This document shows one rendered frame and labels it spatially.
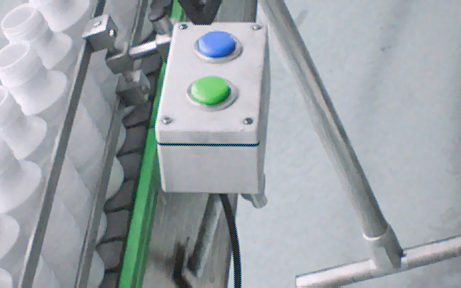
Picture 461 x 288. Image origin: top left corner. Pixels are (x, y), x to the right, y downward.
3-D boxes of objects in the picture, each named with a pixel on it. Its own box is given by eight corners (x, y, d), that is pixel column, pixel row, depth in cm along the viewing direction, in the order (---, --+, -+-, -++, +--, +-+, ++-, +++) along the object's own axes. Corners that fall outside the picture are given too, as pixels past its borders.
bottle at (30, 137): (117, 241, 110) (25, 100, 101) (57, 273, 110) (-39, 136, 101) (103, 202, 115) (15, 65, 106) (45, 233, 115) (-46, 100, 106)
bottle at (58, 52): (122, 117, 124) (43, -15, 115) (134, 150, 119) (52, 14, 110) (68, 146, 124) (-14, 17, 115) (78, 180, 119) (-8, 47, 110)
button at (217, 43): (201, 41, 106) (199, 28, 105) (237, 41, 106) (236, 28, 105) (197, 63, 104) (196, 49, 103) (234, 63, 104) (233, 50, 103)
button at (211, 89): (194, 86, 102) (192, 72, 101) (231, 87, 101) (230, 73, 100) (190, 111, 99) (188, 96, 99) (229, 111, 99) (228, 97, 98)
